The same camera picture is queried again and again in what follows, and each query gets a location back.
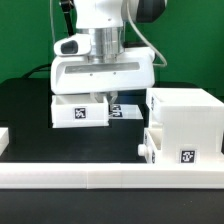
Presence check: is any black cable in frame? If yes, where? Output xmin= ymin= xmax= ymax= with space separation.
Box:
xmin=22 ymin=63 xmax=54 ymax=79

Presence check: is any white block at left edge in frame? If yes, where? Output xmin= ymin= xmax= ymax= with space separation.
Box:
xmin=0 ymin=127 xmax=9 ymax=156

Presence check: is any white drawer tray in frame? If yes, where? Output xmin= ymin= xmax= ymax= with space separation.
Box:
xmin=51 ymin=94 xmax=109 ymax=128
xmin=138 ymin=128 xmax=162 ymax=164

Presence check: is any white front drawer tray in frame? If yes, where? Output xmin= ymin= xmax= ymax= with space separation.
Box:
xmin=138 ymin=128 xmax=162 ymax=164

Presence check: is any white marker tag sheet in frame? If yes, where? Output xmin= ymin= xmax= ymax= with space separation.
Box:
xmin=109 ymin=104 xmax=143 ymax=120

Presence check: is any black camera stand pole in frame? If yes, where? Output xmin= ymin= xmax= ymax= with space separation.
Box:
xmin=59 ymin=0 xmax=74 ymax=36

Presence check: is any white drawer cabinet box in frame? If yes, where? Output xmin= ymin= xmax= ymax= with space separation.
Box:
xmin=146 ymin=88 xmax=224 ymax=165

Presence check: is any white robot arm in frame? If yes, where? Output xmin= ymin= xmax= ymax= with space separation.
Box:
xmin=50 ymin=0 xmax=167 ymax=97

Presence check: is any white fence wall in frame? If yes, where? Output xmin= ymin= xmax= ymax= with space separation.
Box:
xmin=0 ymin=163 xmax=224 ymax=189

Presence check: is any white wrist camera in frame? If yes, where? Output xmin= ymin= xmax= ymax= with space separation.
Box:
xmin=54 ymin=34 xmax=91 ymax=56

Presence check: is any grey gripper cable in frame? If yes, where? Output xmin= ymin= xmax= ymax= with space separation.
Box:
xmin=126 ymin=0 xmax=168 ymax=68

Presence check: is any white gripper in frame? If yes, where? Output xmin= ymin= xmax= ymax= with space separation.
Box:
xmin=50 ymin=47 xmax=155 ymax=105

